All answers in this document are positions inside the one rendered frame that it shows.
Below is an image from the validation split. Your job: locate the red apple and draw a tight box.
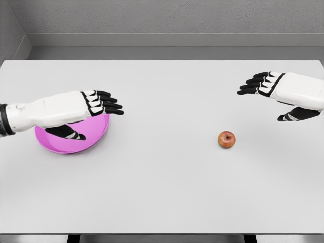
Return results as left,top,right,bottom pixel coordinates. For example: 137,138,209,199
217,131,236,149

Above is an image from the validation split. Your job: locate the pink plate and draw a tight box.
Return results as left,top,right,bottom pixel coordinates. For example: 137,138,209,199
34,113,111,155

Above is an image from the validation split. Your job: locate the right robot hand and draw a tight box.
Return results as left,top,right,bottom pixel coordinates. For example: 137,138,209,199
237,71,324,122

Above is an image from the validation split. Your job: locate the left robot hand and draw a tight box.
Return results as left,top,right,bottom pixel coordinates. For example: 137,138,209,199
37,89,125,141

